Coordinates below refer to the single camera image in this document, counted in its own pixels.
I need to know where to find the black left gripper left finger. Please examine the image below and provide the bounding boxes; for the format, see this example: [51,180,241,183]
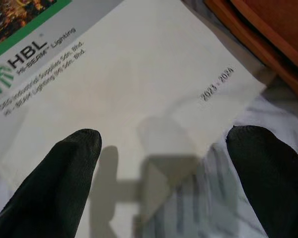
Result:
[0,128,103,238]

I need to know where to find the white HBL lighting catalogue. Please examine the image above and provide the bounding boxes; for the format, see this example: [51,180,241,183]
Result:
[0,0,268,197]

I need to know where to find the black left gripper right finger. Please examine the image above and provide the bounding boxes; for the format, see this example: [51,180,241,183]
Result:
[224,124,298,238]

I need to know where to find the mattress with white patterned sheet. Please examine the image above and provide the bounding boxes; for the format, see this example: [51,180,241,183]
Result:
[0,0,298,238]

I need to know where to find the orange pillow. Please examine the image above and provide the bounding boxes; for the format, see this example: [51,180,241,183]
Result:
[204,0,298,113]

